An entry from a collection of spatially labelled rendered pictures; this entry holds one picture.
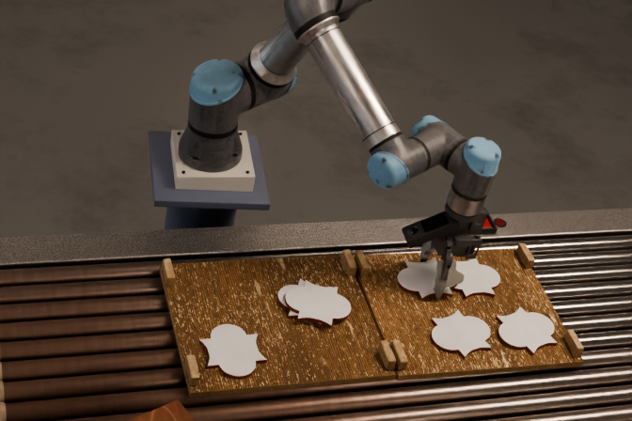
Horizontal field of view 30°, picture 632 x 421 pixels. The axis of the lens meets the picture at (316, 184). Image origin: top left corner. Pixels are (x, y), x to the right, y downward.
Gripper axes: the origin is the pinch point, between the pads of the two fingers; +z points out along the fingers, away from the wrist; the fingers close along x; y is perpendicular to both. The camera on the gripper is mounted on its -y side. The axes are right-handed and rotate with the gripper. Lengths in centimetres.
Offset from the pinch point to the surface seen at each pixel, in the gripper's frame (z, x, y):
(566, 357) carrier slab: 0.5, -23.8, 23.2
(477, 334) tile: 0.2, -16.7, 5.5
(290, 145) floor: 93, 172, 29
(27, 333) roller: 7, -6, -83
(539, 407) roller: 3.4, -34.0, 13.5
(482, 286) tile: -0.1, -2.9, 12.0
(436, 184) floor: 91, 147, 80
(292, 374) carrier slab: 3.0, -23.2, -35.3
